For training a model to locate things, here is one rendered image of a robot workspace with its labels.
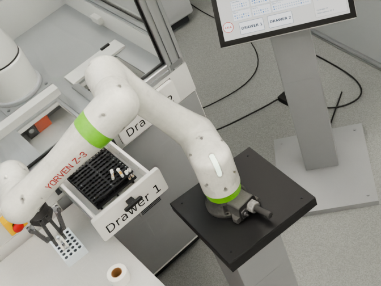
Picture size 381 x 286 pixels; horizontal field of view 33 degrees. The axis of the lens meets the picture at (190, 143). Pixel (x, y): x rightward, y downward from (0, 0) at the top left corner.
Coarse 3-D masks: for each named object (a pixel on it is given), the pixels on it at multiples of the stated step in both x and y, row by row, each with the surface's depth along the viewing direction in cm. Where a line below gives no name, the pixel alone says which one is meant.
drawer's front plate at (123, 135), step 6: (168, 84) 251; (156, 90) 250; (162, 90) 251; (168, 90) 253; (174, 90) 255; (174, 96) 256; (138, 120) 250; (144, 120) 252; (132, 126) 249; (138, 126) 251; (144, 126) 253; (126, 132) 249; (132, 132) 250; (138, 132) 252; (120, 138) 250; (126, 138) 250; (132, 138) 252
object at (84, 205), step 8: (112, 144) 242; (112, 152) 248; (120, 152) 238; (120, 160) 243; (128, 160) 236; (136, 168) 234; (144, 168) 228; (64, 184) 244; (64, 192) 237; (72, 192) 239; (80, 192) 238; (120, 192) 232; (72, 200) 233; (80, 200) 235; (88, 200) 234; (112, 200) 230; (80, 208) 229; (88, 208) 231; (96, 208) 230; (104, 208) 229; (88, 216) 224
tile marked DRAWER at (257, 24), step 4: (248, 20) 247; (252, 20) 247; (256, 20) 246; (260, 20) 246; (240, 24) 248; (244, 24) 247; (248, 24) 247; (252, 24) 247; (256, 24) 246; (260, 24) 246; (240, 28) 248; (244, 28) 248; (248, 28) 247; (252, 28) 247; (256, 28) 247; (260, 28) 246; (264, 28) 246; (240, 32) 248; (244, 32) 248; (248, 32) 248
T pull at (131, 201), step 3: (129, 198) 218; (132, 198) 218; (138, 198) 217; (141, 198) 217; (126, 201) 217; (129, 201) 217; (132, 201) 217; (135, 201) 216; (138, 201) 217; (129, 204) 216; (132, 204) 216; (135, 204) 216; (126, 207) 216; (129, 207) 215; (132, 207) 216; (126, 210) 215
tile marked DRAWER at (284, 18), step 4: (284, 12) 244; (288, 12) 243; (268, 16) 245; (272, 16) 245; (276, 16) 245; (280, 16) 244; (284, 16) 244; (288, 16) 244; (292, 16) 243; (268, 20) 245; (272, 20) 245; (276, 20) 245; (280, 20) 244; (284, 20) 244; (288, 20) 244; (292, 20) 244; (268, 24) 246; (272, 24) 245; (276, 24) 245; (280, 24) 245; (284, 24) 244
